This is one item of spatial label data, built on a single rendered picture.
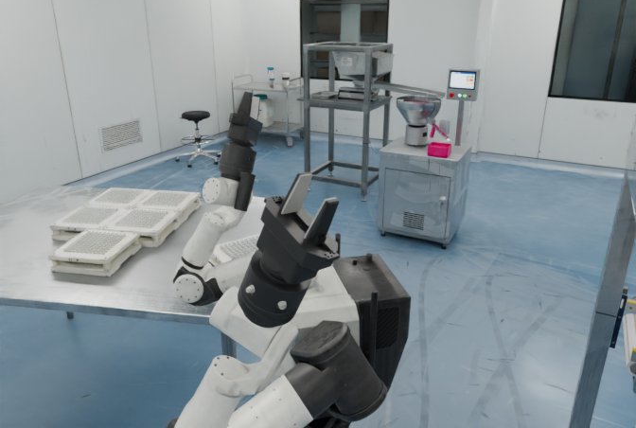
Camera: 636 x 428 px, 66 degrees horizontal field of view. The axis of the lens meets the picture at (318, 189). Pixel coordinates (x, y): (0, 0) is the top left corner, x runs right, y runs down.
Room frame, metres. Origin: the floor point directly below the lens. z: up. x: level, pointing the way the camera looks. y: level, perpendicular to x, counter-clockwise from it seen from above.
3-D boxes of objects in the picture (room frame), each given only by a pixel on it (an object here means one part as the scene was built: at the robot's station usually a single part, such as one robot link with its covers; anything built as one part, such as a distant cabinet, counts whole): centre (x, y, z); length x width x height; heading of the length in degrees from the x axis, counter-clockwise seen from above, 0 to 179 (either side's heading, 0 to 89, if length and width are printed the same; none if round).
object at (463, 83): (3.95, -1.14, 1.07); 0.23 x 0.10 x 0.62; 62
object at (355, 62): (4.74, -0.46, 0.75); 1.43 x 1.06 x 1.50; 62
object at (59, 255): (1.78, 0.89, 0.93); 0.25 x 0.24 x 0.02; 171
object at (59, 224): (2.06, 1.03, 0.93); 0.25 x 0.24 x 0.02; 171
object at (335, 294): (0.95, -0.03, 1.13); 0.34 x 0.30 x 0.36; 13
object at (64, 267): (1.78, 0.89, 0.88); 0.24 x 0.24 x 0.02; 81
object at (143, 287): (2.03, 0.93, 0.85); 1.50 x 1.10 x 0.04; 81
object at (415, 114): (3.99, -0.87, 0.95); 0.49 x 0.36 x 0.37; 62
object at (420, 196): (3.92, -0.89, 0.38); 0.63 x 0.57 x 0.76; 62
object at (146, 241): (2.02, 0.78, 0.88); 0.24 x 0.24 x 0.02; 81
